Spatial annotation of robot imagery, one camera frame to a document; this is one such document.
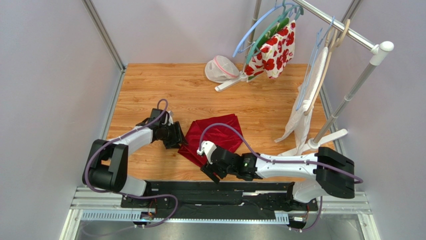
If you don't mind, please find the white metal clothes rack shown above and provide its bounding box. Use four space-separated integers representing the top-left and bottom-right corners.
215 0 395 154

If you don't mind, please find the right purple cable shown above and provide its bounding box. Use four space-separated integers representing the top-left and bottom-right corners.
198 123 364 232

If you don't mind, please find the light blue hanger left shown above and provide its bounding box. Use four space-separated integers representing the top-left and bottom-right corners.
232 0 297 58

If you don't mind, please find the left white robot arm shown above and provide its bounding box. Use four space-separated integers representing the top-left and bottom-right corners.
82 108 188 196

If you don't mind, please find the light blue hanger right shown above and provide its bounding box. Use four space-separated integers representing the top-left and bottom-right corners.
294 16 335 113

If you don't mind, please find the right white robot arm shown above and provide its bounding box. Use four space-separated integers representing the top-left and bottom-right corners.
196 141 357 203

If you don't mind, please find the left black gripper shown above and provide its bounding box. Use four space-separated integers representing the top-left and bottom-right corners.
160 121 189 150

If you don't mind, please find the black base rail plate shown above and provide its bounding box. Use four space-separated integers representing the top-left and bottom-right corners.
118 181 319 220

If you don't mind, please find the wooden hanger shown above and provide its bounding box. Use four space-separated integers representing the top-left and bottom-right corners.
303 18 351 116

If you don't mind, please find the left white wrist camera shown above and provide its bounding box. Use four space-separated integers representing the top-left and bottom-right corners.
164 110 174 126

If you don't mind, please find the teal hanger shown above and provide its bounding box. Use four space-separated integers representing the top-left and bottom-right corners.
245 3 304 65

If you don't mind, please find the dark red cloth napkin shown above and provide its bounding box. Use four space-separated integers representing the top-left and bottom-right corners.
177 114 243 167

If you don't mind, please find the white towel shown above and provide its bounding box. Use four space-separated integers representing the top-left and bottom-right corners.
274 47 329 156

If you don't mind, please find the red floral cloth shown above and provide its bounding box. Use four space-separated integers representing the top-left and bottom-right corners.
244 20 296 81

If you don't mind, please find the light blue hanger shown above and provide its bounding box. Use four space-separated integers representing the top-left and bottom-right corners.
294 16 335 113
232 0 297 58

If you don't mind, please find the white mesh laundry bag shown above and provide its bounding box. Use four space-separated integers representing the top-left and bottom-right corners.
204 55 240 83

